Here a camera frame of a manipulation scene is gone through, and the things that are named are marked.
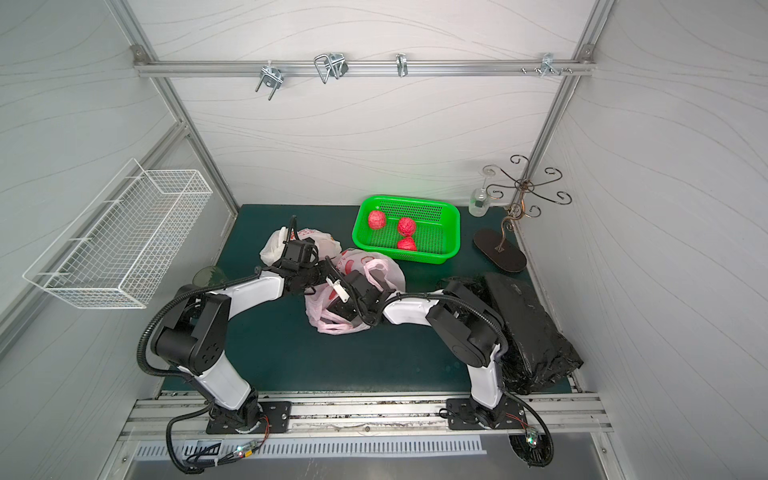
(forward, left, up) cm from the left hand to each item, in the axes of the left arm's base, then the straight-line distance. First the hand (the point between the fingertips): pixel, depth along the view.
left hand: (334, 272), depth 95 cm
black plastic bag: (-27, -55, +8) cm, 62 cm away
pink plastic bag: (-11, -16, +20) cm, 28 cm away
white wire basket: (-11, +45, +26) cm, 53 cm away
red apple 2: (+12, -24, +1) cm, 27 cm away
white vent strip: (-47, +24, -8) cm, 53 cm away
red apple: (+20, -24, 0) cm, 31 cm away
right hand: (-9, -2, -2) cm, 10 cm away
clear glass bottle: (+19, -47, +14) cm, 52 cm away
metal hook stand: (+15, -54, -3) cm, 57 cm away
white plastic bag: (+6, +19, +6) cm, 21 cm away
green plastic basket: (+25, -36, -5) cm, 44 cm away
